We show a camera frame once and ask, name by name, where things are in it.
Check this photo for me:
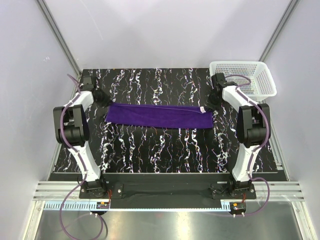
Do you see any purple towel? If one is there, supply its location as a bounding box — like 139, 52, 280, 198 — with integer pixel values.
105, 103, 213, 129

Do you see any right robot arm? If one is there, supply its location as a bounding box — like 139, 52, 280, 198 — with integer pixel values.
205, 73, 271, 199

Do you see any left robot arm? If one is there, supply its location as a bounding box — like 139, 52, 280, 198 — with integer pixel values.
53, 75, 113, 198

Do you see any white plastic basket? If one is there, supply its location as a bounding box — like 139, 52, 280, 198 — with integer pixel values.
209, 61, 277, 102

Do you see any black marble pattern mat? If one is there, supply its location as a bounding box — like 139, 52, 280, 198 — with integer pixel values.
53, 67, 288, 175

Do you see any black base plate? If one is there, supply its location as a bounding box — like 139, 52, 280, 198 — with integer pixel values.
80, 173, 257, 200

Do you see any aluminium frame rail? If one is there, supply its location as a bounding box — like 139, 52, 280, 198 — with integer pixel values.
33, 181, 304, 202

